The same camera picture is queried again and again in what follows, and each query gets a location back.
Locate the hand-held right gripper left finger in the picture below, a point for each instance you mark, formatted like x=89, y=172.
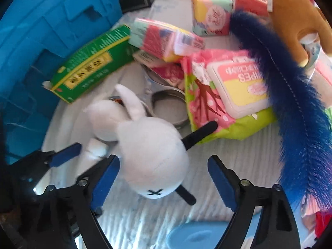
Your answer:
x=105, y=184

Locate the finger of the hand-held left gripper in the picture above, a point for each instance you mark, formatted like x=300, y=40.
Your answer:
x=64, y=155

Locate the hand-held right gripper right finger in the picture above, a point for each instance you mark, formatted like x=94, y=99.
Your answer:
x=220, y=181

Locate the white bunny plush toy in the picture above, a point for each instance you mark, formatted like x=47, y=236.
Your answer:
x=150, y=147

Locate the green cardboard box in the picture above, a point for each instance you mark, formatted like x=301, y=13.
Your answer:
x=85, y=64

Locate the blue plastic crate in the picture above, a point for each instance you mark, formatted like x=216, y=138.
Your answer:
x=39, y=31

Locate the pink green wet wipes pack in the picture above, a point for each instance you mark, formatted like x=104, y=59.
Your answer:
x=233, y=129

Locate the white patterned bed sheet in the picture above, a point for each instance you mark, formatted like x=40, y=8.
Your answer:
x=145, y=225

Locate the light blue plastic lid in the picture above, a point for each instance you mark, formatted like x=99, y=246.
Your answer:
x=197, y=236

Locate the blue fluffy strip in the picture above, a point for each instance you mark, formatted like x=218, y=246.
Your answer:
x=285, y=96

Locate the red cloth item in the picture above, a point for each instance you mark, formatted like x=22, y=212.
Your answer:
x=323, y=219

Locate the pink floral pack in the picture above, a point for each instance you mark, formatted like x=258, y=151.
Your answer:
x=168, y=74

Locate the small pink white pack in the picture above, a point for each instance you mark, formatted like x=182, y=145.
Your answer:
x=155, y=59

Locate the pale pink pack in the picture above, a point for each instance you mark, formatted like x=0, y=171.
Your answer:
x=324, y=75

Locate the pink mint tissue pack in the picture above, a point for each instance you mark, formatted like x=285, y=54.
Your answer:
x=155, y=37

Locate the white printed packet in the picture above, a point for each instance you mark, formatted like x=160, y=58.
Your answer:
x=312, y=50

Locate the pastel tissue pack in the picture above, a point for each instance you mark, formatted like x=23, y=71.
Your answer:
x=210, y=15

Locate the brown bear plush toy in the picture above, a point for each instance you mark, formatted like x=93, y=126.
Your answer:
x=288, y=13

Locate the red pink tissue pack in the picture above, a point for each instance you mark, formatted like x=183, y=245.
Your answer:
x=249, y=1

